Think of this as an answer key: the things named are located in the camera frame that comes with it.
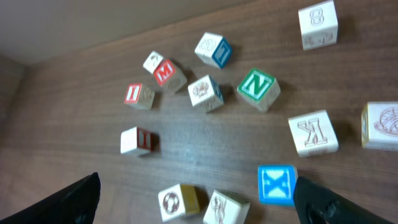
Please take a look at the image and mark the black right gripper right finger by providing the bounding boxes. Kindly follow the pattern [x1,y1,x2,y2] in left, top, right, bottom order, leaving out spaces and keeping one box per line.
[294,177,392,224]

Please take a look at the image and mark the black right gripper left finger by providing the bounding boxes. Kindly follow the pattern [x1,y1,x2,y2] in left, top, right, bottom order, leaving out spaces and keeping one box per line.
[1,172,101,224]

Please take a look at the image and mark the blue letter X block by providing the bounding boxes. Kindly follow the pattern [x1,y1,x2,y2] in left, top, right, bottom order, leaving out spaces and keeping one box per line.
[257,164,298,207]

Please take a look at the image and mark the white red sided block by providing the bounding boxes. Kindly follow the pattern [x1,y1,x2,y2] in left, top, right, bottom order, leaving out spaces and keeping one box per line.
[120,126,153,157]

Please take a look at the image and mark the violin picture white block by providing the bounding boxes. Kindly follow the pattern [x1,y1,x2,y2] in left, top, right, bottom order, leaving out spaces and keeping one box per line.
[203,190,250,224]

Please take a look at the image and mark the soccer ball picture block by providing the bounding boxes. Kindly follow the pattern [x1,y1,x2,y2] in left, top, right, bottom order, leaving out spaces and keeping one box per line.
[158,184,200,222]

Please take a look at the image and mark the letter K white block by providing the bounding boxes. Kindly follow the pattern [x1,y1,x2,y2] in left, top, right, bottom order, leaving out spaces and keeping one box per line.
[288,110,339,157]

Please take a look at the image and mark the yarn ball white block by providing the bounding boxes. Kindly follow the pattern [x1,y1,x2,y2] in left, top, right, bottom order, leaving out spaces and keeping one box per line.
[361,101,397,151]

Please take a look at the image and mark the red letter I block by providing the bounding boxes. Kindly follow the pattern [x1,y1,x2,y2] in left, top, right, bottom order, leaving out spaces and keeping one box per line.
[124,83,155,110]

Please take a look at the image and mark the green letter N block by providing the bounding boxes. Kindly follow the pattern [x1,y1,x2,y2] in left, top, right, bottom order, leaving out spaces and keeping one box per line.
[236,68,281,113]

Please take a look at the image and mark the shell picture white block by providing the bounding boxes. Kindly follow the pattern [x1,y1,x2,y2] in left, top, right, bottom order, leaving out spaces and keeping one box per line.
[188,75,224,113]

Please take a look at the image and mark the red letter M block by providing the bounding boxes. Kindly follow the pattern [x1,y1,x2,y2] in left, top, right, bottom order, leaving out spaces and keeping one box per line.
[154,59,187,94]

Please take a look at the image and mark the far white number block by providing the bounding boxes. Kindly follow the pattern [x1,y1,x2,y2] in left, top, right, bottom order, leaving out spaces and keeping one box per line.
[298,0,338,50]

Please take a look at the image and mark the blue sided white block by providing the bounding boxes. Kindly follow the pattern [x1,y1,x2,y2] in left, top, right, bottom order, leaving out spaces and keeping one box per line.
[195,32,233,69]

